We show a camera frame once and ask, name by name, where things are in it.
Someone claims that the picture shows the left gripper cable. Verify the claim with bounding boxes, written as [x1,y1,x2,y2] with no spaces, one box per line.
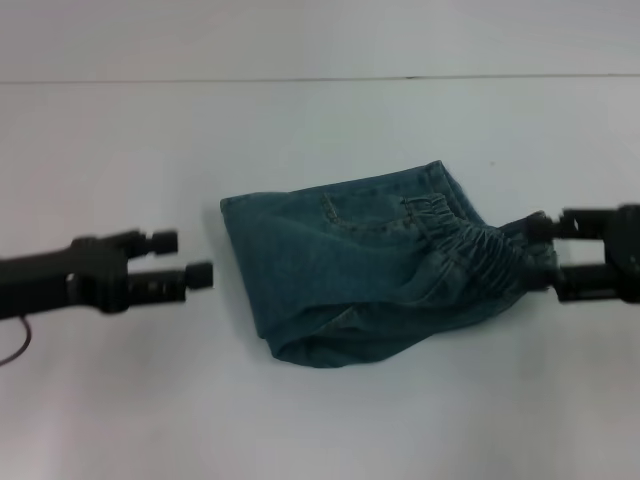
[0,313,34,367]

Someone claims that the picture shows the blue denim shorts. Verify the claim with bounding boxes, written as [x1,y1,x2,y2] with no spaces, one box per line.
[219,159,564,370]

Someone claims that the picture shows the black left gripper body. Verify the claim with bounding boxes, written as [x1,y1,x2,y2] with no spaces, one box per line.
[0,229,147,317]

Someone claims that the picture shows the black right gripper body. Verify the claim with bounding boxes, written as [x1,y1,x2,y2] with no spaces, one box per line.
[601,202,640,304]

